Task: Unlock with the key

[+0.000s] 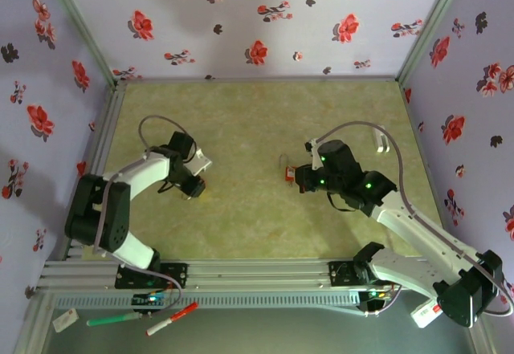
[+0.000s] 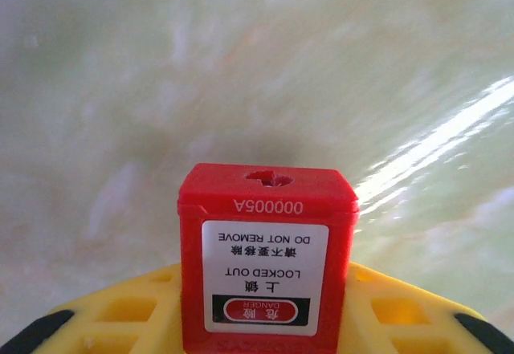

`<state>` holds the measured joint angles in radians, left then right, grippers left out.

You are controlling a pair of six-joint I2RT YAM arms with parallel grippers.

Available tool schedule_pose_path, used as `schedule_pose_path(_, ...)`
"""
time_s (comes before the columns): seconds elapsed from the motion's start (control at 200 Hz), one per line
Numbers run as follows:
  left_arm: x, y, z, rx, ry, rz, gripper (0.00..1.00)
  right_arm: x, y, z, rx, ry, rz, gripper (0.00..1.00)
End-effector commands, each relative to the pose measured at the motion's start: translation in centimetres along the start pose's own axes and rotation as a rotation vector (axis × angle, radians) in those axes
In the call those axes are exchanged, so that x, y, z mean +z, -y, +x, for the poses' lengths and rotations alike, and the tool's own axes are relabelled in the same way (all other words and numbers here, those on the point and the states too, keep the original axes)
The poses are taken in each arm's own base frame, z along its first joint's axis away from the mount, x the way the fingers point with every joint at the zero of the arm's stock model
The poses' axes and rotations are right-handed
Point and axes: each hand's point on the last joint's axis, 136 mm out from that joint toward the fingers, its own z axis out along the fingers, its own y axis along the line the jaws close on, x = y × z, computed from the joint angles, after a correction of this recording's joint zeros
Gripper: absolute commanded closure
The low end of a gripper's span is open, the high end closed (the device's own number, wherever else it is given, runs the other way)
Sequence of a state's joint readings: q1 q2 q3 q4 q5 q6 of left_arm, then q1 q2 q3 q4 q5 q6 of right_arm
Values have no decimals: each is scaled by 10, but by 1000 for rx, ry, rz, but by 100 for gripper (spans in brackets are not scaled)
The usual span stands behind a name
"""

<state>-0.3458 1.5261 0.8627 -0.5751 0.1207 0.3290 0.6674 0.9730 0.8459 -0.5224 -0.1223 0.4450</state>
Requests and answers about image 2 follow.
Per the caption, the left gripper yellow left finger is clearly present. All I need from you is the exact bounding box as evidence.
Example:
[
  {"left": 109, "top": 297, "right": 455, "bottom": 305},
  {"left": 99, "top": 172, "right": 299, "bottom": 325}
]
[{"left": 0, "top": 262, "right": 184, "bottom": 354}]

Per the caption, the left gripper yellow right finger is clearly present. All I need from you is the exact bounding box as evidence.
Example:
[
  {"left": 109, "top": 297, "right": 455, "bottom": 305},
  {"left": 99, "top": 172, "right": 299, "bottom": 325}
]
[{"left": 345, "top": 261, "right": 514, "bottom": 354}]

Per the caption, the red safety padlock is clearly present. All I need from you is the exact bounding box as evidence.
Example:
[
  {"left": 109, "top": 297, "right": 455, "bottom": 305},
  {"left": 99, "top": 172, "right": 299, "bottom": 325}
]
[{"left": 176, "top": 162, "right": 360, "bottom": 354}]

